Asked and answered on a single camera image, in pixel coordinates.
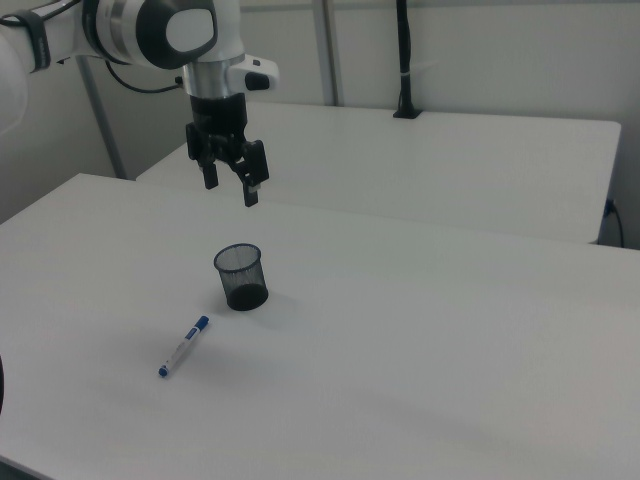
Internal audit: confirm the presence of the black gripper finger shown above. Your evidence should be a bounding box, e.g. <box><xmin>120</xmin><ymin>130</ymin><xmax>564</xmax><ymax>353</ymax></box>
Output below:
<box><xmin>219</xmin><ymin>139</ymin><xmax>272</xmax><ymax>209</ymax></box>
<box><xmin>185</xmin><ymin>121</ymin><xmax>220</xmax><ymax>191</ymax></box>

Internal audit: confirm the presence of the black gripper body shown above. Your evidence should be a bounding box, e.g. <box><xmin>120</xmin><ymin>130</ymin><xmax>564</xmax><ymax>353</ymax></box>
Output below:
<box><xmin>188</xmin><ymin>93</ymin><xmax>249</xmax><ymax>152</ymax></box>

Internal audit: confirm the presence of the blue and white marker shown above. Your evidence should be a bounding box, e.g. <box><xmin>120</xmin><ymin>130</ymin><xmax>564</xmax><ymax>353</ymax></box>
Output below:
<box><xmin>157</xmin><ymin>314</ymin><xmax>212</xmax><ymax>379</ymax></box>

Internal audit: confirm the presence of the black mesh pen holder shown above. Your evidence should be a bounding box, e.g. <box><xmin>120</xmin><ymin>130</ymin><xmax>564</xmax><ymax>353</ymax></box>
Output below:
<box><xmin>213</xmin><ymin>243</ymin><xmax>272</xmax><ymax>314</ymax></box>

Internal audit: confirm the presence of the white adjacent table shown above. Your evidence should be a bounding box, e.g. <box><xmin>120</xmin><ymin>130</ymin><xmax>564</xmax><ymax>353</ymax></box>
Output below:
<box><xmin>135</xmin><ymin>101</ymin><xmax>623</xmax><ymax>246</ymax></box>

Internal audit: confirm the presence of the white tie on pole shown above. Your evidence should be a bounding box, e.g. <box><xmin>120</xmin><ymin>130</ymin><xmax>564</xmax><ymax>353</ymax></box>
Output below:
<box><xmin>399</xmin><ymin>60</ymin><xmax>437</xmax><ymax>80</ymax></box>

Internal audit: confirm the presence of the black clamped camera pole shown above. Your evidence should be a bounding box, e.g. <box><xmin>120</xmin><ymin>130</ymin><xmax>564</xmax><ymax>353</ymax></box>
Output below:
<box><xmin>392</xmin><ymin>0</ymin><xmax>424</xmax><ymax>121</ymax></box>

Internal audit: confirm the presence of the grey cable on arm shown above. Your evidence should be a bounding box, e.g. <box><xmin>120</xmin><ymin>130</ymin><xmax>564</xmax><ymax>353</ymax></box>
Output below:
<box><xmin>0</xmin><ymin>0</ymin><xmax>84</xmax><ymax>29</ymax></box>

